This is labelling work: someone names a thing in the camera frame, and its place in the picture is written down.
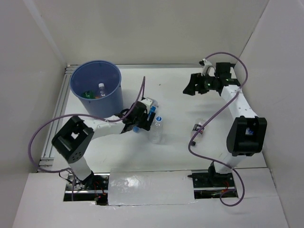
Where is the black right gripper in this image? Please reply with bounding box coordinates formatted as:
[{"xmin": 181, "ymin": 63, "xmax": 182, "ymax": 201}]
[{"xmin": 183, "ymin": 72, "xmax": 219, "ymax": 95}]

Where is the crushed bottle blue label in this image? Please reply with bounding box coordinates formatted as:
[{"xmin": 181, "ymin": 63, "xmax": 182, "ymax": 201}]
[{"xmin": 133, "ymin": 97, "xmax": 159, "ymax": 133}]

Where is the clear bottle white blue cap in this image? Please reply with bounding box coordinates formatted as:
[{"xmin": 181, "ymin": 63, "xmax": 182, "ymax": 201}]
[{"xmin": 149, "ymin": 116, "xmax": 163, "ymax": 144}]

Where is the clear Pepsi bottle black label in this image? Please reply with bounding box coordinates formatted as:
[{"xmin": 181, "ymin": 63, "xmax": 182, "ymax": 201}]
[{"xmin": 191, "ymin": 118, "xmax": 206, "ymax": 146}]

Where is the clear unlabelled plastic bottle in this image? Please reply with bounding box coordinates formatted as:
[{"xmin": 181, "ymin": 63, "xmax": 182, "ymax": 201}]
[{"xmin": 97, "ymin": 83, "xmax": 108, "ymax": 97}]

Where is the green plastic bottle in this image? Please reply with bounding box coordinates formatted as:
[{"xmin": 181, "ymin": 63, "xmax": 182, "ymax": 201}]
[{"xmin": 81, "ymin": 90, "xmax": 95, "ymax": 99}]

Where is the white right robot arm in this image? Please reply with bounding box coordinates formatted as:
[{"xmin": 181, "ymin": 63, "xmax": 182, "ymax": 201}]
[{"xmin": 183, "ymin": 59, "xmax": 267, "ymax": 186}]

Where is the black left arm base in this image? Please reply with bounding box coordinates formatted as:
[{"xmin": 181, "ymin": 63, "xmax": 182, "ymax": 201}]
[{"xmin": 59, "ymin": 173, "xmax": 110, "ymax": 206}]

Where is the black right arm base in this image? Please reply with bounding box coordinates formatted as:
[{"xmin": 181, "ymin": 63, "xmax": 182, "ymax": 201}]
[{"xmin": 187, "ymin": 171, "xmax": 238, "ymax": 200}]

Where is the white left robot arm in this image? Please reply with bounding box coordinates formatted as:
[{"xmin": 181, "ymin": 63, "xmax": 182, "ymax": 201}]
[{"xmin": 52, "ymin": 98, "xmax": 155, "ymax": 190}]

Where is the blue plastic bin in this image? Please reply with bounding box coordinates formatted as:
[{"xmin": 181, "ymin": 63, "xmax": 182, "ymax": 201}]
[{"xmin": 70, "ymin": 60, "xmax": 123, "ymax": 118}]

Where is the white front cover panel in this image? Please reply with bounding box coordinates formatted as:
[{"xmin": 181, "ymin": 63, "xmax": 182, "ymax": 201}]
[{"xmin": 108, "ymin": 171, "xmax": 195, "ymax": 206}]

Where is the blue label bottle far right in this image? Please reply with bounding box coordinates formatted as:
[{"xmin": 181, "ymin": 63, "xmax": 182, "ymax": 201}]
[{"xmin": 245, "ymin": 127, "xmax": 255, "ymax": 135}]

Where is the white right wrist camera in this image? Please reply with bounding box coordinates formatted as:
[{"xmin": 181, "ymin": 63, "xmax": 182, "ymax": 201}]
[{"xmin": 199, "ymin": 58, "xmax": 214, "ymax": 76}]

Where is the aluminium table edge rail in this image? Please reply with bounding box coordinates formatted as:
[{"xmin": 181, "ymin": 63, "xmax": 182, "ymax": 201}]
[{"xmin": 38, "ymin": 64, "xmax": 75, "ymax": 170}]

